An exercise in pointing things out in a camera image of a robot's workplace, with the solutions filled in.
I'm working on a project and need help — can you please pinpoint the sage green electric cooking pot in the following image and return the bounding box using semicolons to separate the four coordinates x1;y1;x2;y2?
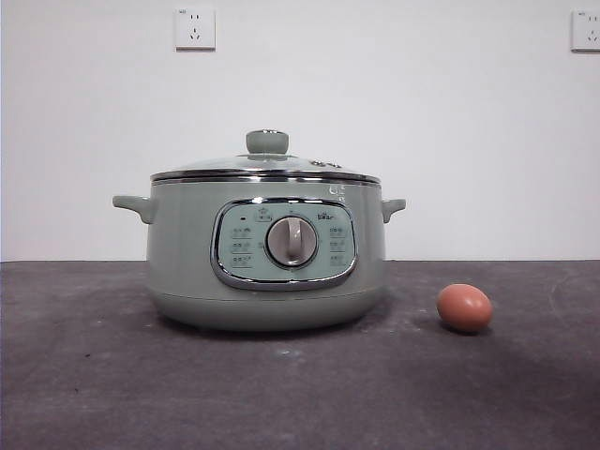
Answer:
112;176;407;333

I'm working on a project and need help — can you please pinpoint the white wall socket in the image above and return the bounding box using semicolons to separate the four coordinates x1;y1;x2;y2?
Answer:
175;7;218;52
570;9;600;53

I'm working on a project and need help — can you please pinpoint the glass lid with green knob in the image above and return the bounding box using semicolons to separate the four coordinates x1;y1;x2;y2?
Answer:
150;128;379;184

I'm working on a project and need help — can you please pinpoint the brown egg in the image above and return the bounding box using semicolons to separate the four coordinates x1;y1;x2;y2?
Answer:
436;282;493;335

